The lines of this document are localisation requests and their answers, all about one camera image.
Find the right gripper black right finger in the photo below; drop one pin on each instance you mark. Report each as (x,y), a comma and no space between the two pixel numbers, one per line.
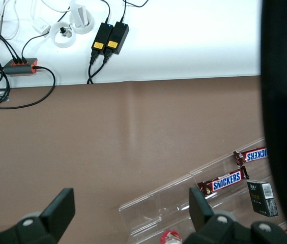
(199,206)

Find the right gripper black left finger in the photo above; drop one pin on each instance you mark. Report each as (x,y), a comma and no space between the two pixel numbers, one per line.
(59,206)

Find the white tape roll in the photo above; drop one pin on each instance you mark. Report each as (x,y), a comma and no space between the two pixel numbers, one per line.
(57,42)
(86,28)

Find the red lidded cup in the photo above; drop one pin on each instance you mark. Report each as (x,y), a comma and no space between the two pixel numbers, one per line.
(171,237)

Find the grey orange USB hub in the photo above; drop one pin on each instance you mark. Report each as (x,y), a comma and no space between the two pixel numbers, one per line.
(18,66)

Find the black power adapter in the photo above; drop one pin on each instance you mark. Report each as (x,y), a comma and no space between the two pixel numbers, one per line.
(102,38)
(117,38)

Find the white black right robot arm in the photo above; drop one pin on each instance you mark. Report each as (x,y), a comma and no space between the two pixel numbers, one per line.
(286,101)

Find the small black box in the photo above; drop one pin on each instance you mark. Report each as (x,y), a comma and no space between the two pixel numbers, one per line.
(261,198)

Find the clear acrylic stepped display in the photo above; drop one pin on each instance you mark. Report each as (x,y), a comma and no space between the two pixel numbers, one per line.
(179,208)

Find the Snickers bar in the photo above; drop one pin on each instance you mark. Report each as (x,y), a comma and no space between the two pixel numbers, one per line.
(225,181)
(254,155)

